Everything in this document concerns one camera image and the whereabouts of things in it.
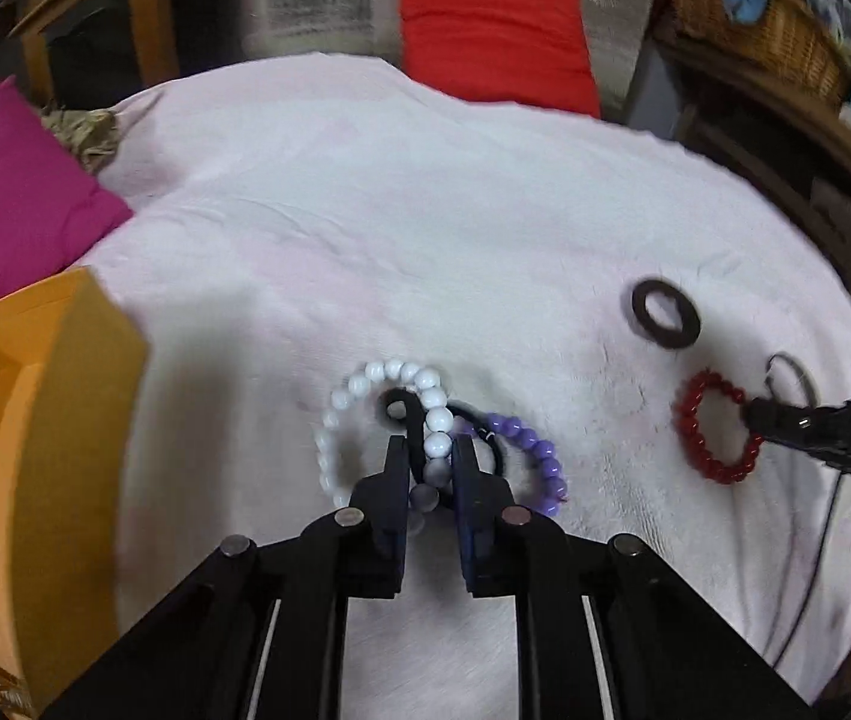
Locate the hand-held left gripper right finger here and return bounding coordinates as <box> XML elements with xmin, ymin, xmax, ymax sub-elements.
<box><xmin>451</xmin><ymin>433</ymin><xmax>827</xmax><ymax>720</ymax></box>

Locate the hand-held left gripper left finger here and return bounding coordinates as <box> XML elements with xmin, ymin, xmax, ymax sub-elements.
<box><xmin>39</xmin><ymin>435</ymin><xmax>411</xmax><ymax>720</ymax></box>

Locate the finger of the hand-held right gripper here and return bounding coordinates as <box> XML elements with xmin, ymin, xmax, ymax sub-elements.
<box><xmin>743</xmin><ymin>397</ymin><xmax>851</xmax><ymax>500</ymax></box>

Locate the thin black hair tie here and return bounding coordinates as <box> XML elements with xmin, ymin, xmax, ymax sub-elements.
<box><xmin>381</xmin><ymin>388</ymin><xmax>505</xmax><ymax>482</ymax></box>

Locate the purple bead bracelet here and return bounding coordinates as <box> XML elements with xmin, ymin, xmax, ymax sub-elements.
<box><xmin>459</xmin><ymin>412</ymin><xmax>570</xmax><ymax>517</ymax></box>

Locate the white bead bracelet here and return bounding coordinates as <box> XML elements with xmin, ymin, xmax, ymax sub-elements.
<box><xmin>311</xmin><ymin>358</ymin><xmax>458</xmax><ymax>533</ymax></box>

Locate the red bead bracelet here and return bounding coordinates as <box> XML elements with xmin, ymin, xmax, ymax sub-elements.
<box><xmin>672</xmin><ymin>369</ymin><xmax>765</xmax><ymax>485</ymax></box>

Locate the dark brown velvet scrunchie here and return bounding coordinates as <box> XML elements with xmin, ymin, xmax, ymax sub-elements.
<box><xmin>629</xmin><ymin>279</ymin><xmax>702</xmax><ymax>350</ymax></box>

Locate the pale pink embossed blanket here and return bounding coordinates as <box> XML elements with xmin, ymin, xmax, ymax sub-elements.
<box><xmin>69</xmin><ymin>51</ymin><xmax>851</xmax><ymax>720</ymax></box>

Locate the dark wooden shelf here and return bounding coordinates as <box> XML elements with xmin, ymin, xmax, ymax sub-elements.
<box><xmin>650</xmin><ymin>22</ymin><xmax>851</xmax><ymax>325</ymax></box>

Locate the wicker basket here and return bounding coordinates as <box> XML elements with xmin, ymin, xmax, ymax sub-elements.
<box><xmin>669</xmin><ymin>0</ymin><xmax>851</xmax><ymax>110</ymax></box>

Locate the red cushion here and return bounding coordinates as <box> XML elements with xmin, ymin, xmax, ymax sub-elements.
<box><xmin>395</xmin><ymin>0</ymin><xmax>603</xmax><ymax>118</ymax></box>

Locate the beige fringe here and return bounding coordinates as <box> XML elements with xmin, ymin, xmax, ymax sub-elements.
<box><xmin>39</xmin><ymin>106</ymin><xmax>124</xmax><ymax>173</ymax></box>

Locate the magenta cushion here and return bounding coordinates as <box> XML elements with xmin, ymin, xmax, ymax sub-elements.
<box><xmin>0</xmin><ymin>76</ymin><xmax>134</xmax><ymax>340</ymax></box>

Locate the wooden table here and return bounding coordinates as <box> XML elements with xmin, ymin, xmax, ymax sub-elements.
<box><xmin>9</xmin><ymin>0</ymin><xmax>181</xmax><ymax>107</ymax></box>

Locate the thin grey hair tie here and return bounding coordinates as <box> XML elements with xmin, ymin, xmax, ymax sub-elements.
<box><xmin>764</xmin><ymin>352</ymin><xmax>820</xmax><ymax>407</ymax></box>

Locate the thin black cable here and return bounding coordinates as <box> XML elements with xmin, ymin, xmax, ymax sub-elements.
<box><xmin>766</xmin><ymin>330</ymin><xmax>851</xmax><ymax>672</ymax></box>

